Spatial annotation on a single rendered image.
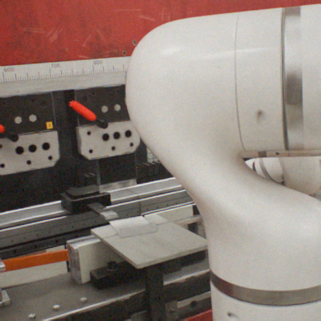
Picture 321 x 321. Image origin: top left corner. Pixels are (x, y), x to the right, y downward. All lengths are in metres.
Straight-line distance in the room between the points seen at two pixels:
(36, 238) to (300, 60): 1.18
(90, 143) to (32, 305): 0.38
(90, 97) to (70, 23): 0.17
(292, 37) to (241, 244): 0.17
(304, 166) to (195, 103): 0.76
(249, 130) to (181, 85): 0.06
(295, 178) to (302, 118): 0.76
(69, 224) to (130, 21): 0.62
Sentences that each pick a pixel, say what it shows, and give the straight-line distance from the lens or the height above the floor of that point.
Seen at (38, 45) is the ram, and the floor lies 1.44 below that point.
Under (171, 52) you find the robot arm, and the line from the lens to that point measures 0.41.
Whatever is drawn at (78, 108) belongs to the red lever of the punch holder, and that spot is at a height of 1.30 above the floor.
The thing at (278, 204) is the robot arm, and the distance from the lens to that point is 0.43.
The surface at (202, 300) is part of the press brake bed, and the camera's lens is 1.29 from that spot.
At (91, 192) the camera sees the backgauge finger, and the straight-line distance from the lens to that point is 1.44.
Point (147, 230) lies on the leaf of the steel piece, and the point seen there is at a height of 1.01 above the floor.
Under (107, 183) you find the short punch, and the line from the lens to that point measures 1.23.
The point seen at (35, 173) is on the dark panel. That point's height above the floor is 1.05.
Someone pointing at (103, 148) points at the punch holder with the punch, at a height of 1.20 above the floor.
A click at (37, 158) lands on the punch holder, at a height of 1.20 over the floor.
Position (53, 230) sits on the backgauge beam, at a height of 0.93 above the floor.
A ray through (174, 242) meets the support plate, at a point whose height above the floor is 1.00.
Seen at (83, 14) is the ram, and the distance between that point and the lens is 1.16.
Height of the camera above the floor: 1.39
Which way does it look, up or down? 11 degrees down
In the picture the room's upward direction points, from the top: 5 degrees counter-clockwise
